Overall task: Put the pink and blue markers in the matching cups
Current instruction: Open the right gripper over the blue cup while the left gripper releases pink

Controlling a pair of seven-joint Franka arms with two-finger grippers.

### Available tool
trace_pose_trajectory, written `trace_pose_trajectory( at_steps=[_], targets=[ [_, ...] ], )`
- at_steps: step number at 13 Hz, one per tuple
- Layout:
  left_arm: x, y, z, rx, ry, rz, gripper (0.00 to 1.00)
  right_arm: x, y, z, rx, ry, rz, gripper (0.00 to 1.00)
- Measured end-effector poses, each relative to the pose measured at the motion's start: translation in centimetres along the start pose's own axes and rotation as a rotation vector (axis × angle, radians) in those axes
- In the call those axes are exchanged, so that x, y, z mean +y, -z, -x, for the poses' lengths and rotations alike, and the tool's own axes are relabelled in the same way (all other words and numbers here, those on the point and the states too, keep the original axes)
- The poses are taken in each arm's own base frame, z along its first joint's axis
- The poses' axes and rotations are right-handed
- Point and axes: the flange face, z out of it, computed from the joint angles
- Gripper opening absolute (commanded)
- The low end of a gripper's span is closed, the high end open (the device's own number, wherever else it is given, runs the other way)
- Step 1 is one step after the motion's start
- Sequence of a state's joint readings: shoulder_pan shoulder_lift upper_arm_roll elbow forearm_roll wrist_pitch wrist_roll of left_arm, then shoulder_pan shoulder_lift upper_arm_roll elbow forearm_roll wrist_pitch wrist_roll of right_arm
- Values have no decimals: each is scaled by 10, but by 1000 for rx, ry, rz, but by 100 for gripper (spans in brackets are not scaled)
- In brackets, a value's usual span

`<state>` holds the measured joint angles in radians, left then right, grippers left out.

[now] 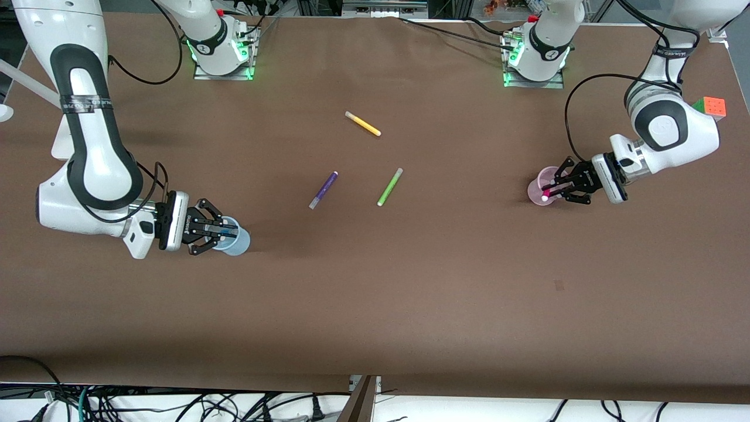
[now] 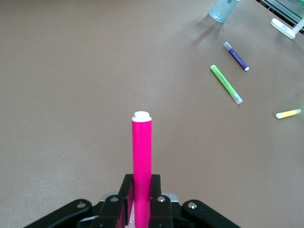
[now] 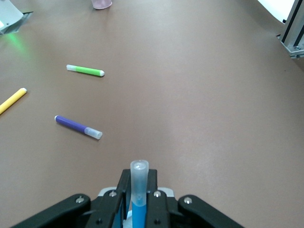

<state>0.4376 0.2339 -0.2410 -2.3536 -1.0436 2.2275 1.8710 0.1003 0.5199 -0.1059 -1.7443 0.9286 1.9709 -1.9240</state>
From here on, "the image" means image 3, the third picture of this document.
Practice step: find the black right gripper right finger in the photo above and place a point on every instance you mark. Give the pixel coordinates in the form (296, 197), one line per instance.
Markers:
(161, 211)

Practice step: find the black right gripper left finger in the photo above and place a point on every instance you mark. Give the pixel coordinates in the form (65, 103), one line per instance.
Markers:
(107, 211)

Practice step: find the blue marker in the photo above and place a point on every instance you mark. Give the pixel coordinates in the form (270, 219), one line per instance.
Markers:
(139, 185)

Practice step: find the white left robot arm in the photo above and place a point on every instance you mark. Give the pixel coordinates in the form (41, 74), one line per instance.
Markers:
(7, 12)

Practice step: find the purple marker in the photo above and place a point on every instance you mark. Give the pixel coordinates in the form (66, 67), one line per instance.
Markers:
(76, 126)

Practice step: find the brown paper table cover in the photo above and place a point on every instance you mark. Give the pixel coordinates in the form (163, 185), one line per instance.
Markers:
(190, 95)

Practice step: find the green marker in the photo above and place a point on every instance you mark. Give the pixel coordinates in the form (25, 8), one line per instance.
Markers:
(86, 70)

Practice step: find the yellow marker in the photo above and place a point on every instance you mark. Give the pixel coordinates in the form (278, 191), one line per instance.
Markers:
(12, 101)

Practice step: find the light pink plastic cup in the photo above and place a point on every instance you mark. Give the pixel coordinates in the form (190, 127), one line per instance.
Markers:
(102, 4)

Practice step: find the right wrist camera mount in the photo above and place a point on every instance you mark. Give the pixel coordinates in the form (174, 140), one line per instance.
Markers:
(59, 213)

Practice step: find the aluminium frame post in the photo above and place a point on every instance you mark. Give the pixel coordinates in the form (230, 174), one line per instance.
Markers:
(294, 31)

